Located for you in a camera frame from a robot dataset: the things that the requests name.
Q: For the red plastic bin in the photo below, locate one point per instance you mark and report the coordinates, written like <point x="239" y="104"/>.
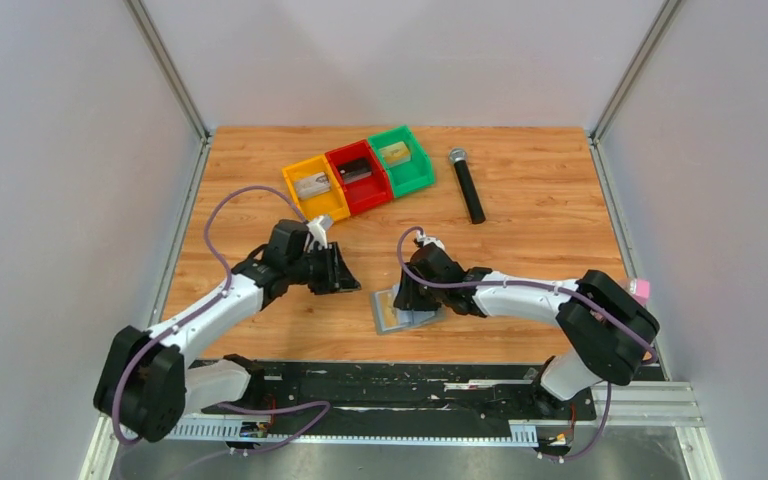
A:
<point x="368" y="193"/>

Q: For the yellow plastic bin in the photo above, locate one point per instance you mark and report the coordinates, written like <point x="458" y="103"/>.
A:
<point x="333" y="202"/>

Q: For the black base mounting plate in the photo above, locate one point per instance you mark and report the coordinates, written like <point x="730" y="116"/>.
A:
<point x="410" y="401"/>

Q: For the gold card in green bin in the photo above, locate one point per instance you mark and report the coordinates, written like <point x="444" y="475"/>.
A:
<point x="395" y="154"/>

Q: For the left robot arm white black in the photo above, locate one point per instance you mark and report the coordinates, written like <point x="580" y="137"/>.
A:
<point x="148" y="382"/>

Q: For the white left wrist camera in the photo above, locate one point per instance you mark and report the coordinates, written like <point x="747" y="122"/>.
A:
<point x="318" y="228"/>

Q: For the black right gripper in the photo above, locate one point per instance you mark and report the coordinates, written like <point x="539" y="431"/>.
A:
<point x="408" y="299"/>

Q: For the gold credit card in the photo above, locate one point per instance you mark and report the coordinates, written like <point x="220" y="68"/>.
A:
<point x="391" y="320"/>

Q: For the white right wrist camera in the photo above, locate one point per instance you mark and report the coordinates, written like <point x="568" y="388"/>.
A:
<point x="422" y="239"/>

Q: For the grey card holder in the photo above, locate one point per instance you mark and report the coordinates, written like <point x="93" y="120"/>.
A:
<point x="383" y="299"/>

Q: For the silver card in yellow bin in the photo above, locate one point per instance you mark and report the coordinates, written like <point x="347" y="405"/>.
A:
<point x="312" y="185"/>

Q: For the green plastic bin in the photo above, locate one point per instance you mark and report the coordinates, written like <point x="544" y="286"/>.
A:
<point x="408" y="175"/>

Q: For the black card in red bin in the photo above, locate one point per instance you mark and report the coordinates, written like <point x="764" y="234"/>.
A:
<point x="354" y="170"/>

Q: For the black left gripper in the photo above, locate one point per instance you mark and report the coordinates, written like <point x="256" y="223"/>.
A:
<point x="338" y="276"/>

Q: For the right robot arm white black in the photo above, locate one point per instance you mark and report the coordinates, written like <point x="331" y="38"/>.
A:
<point x="611" y="333"/>

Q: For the black handheld microphone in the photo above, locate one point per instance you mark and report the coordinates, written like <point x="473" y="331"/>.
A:
<point x="458" y="158"/>

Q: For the pink card stand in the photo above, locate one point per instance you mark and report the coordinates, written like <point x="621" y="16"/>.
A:
<point x="639" y="289"/>

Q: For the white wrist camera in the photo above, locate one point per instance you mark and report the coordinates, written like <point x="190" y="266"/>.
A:
<point x="318" y="228"/>
<point x="422" y="239"/>

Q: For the aluminium frame post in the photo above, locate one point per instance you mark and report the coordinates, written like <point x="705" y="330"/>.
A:
<point x="597" y="136"/>
<point x="156" y="45"/>

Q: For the left aluminium frame post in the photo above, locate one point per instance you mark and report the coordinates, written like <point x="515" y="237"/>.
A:
<point x="156" y="45"/>

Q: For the right aluminium frame post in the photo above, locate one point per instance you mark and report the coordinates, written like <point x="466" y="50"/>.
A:
<point x="597" y="136"/>

